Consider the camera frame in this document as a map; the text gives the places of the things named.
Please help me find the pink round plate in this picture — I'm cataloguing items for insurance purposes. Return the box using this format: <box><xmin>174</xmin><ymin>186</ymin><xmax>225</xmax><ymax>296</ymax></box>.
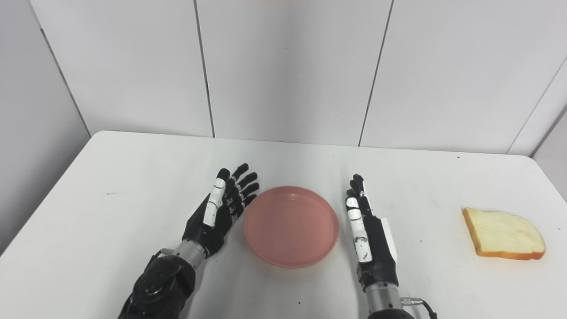
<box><xmin>243</xmin><ymin>186</ymin><xmax>340</xmax><ymax>269</ymax></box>

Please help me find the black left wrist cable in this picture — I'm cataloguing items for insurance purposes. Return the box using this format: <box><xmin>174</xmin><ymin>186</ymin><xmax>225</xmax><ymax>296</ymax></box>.
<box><xmin>145</xmin><ymin>248</ymin><xmax>176</xmax><ymax>268</ymax></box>

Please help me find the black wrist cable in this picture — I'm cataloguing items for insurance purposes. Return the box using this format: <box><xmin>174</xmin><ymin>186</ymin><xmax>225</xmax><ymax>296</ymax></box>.
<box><xmin>401</xmin><ymin>297</ymin><xmax>439</xmax><ymax>319</ymax></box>
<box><xmin>145</xmin><ymin>248</ymin><xmax>176</xmax><ymax>268</ymax></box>

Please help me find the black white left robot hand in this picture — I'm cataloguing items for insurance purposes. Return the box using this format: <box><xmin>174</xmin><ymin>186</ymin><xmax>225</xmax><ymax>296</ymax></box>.
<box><xmin>182</xmin><ymin>163</ymin><xmax>260</xmax><ymax>259</ymax></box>

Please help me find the slice of white bread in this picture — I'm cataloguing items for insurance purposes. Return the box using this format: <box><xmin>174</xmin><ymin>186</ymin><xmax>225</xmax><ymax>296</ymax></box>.
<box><xmin>462</xmin><ymin>207</ymin><xmax>546</xmax><ymax>261</ymax></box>

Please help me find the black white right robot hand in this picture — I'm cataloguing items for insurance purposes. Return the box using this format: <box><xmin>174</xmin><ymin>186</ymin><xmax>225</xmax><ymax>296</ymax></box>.
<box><xmin>346</xmin><ymin>174</ymin><xmax>399</xmax><ymax>293</ymax></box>

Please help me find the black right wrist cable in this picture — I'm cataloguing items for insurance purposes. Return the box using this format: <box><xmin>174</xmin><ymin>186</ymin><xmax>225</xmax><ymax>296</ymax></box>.
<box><xmin>401</xmin><ymin>297</ymin><xmax>439</xmax><ymax>319</ymax></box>

